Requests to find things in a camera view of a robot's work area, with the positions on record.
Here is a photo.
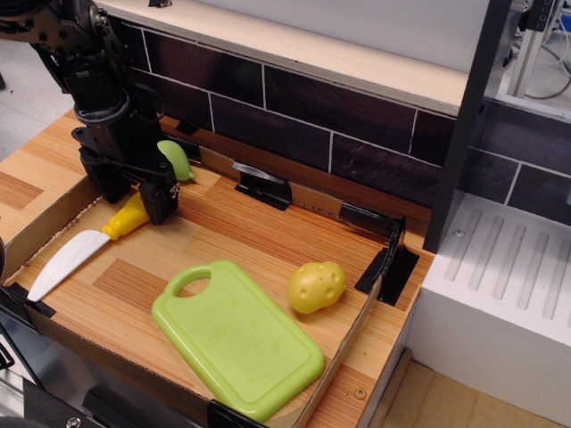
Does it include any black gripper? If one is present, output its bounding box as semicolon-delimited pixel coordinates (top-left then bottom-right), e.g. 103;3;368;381
72;106;179;225

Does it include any yellow handled white toy knife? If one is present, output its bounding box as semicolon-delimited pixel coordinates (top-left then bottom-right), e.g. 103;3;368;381
27;193;150;302

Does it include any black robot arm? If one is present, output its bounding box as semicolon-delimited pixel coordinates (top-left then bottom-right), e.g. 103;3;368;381
1;1;178;225

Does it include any green plastic cutting board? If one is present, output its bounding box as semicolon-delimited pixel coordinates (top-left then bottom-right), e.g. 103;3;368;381
152;260;325;423

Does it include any cardboard fence with black tape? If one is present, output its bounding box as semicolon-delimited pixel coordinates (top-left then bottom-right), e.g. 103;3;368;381
1;116;426;427

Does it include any green toy pear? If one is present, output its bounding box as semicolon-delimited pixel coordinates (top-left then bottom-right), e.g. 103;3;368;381
157;140;194;182

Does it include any yellow toy potato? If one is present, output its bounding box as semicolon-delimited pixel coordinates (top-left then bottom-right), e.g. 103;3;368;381
286;261;348;314

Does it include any white ridged sink drainboard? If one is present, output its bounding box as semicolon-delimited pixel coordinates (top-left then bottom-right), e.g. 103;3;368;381
407;195;570;426

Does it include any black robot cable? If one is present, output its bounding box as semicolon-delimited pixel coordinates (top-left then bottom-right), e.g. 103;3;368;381
128;79;167;124

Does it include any dark shelf frame with ledge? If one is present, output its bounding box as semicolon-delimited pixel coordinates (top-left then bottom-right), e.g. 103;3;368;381
95;0;513;254

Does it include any aluminium profile post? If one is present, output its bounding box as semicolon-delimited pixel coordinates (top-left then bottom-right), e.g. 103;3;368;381
508;0;563;101

